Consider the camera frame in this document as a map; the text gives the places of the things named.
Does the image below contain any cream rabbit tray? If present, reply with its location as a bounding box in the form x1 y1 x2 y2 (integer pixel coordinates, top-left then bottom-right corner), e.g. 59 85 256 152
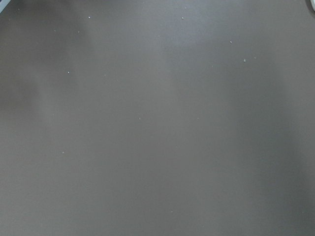
310 0 315 10

